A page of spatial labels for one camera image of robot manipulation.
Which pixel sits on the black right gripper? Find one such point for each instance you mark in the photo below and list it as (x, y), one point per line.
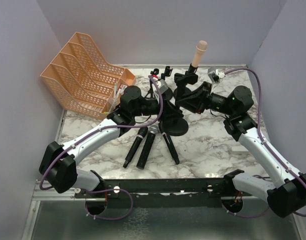
(203, 94)

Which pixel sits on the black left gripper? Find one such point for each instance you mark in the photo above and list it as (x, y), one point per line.
(168, 110)

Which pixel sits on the black stand with round base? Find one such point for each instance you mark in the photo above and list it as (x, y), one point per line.
(181, 81)

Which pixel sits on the beige pink microphone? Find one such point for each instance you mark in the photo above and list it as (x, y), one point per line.
(200, 50)

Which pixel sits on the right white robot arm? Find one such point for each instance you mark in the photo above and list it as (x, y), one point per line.
(285, 193)

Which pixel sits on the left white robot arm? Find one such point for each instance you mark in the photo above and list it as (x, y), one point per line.
(59, 163)

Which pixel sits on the black round base stand rear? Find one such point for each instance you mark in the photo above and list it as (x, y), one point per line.
(164, 76)

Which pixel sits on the silver mesh head black microphone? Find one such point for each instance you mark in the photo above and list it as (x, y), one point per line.
(152, 132)

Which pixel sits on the black microphone at far left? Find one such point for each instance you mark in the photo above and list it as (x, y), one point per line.
(142, 132)

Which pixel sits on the small red white box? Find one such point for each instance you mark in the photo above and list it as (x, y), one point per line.
(122, 88)

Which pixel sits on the pens in organizer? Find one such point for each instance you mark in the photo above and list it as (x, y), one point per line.
(113, 101)

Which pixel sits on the orange plastic file organizer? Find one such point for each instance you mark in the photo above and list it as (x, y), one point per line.
(82, 81)

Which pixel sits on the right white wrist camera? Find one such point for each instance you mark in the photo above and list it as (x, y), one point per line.
(215, 75)

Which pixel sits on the black microphone with white ring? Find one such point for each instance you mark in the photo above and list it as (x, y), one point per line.
(171, 148)

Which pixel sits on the black mounting rail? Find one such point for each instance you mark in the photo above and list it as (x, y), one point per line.
(162, 193)

